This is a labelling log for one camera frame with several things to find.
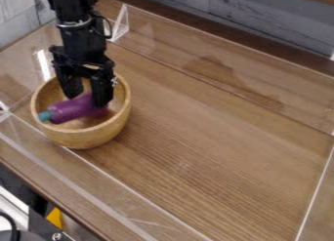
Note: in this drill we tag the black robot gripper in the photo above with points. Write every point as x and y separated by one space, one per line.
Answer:
79 58

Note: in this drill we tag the purple toy eggplant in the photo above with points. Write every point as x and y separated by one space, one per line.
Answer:
67 110

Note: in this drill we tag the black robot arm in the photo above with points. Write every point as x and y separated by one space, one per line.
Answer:
74 10

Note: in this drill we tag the brown wooden bowl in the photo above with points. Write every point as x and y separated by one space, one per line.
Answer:
89 131

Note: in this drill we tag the yellow black equipment base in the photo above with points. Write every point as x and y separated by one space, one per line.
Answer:
35 214

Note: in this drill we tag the clear acrylic table enclosure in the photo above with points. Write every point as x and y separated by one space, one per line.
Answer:
226 156

